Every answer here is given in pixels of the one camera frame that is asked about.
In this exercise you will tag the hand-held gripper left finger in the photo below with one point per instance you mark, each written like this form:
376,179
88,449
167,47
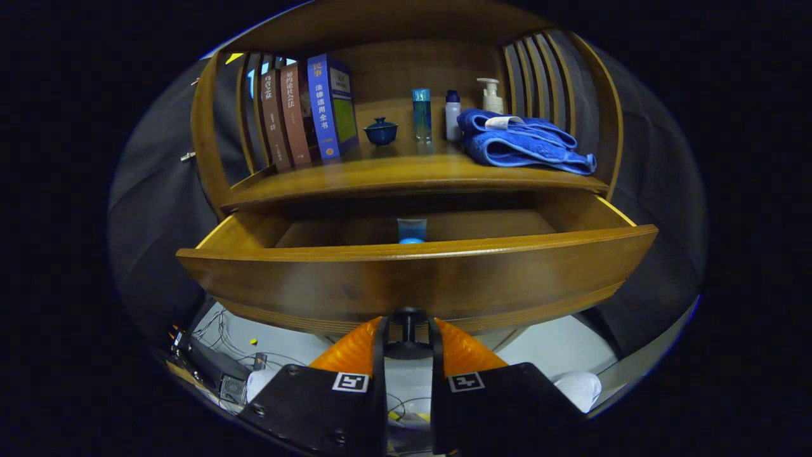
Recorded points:
379,387

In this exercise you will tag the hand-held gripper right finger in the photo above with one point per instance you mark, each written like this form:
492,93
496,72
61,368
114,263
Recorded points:
438,387

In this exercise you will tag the wooden drawer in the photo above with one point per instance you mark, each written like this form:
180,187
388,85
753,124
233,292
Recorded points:
412,279

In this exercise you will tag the blue cosmetic tube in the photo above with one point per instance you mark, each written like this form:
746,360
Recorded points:
412,230

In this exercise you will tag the wooden countertop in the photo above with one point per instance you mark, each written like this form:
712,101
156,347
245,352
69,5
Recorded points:
393,171

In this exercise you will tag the wooden cabinet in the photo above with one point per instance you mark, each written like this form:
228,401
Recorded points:
406,70

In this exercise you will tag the black electronics box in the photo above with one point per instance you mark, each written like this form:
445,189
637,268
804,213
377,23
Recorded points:
212,368

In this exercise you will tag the folded blue towel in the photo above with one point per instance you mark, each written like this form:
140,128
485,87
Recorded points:
507,149

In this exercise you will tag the dark blue lidded teacup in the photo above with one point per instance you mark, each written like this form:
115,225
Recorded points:
380,132

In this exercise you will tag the white bottle with blue cap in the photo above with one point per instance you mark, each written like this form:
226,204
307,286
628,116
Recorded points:
452,120

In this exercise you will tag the teal glass bottle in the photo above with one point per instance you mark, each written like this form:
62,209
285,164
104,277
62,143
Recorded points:
422,117

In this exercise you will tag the thick blue book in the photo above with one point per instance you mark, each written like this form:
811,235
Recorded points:
323,108

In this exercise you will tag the reddish brown book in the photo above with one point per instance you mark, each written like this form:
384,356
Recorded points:
295,114

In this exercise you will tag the dark brown book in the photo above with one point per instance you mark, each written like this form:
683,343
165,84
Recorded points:
274,120

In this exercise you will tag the white pump bottle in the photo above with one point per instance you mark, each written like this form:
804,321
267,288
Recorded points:
493,101

